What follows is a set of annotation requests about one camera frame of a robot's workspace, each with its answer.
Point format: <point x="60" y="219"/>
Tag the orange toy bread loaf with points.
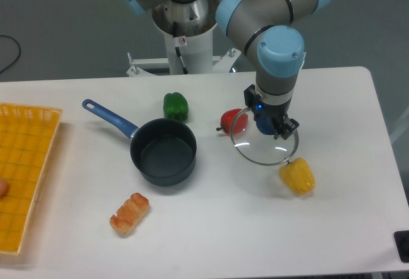
<point x="130" y="214"/>

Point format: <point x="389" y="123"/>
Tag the glass lid with blue knob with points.
<point x="257" y="144"/>

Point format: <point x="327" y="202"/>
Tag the green bell pepper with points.
<point x="175" y="106"/>

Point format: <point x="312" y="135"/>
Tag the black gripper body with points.
<point x="269" y="105"/>

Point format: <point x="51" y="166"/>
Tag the black object at table corner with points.
<point x="402" y="244"/>

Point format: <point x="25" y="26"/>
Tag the yellow bell pepper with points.
<point x="298" y="176"/>

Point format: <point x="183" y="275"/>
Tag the pink object in basket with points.
<point x="4" y="186"/>

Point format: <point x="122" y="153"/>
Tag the dark pot with blue handle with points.
<point x="163" y="150"/>

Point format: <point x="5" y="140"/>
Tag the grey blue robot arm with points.
<point x="260" y="29"/>

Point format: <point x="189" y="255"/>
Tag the yellow woven basket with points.
<point x="27" y="137"/>

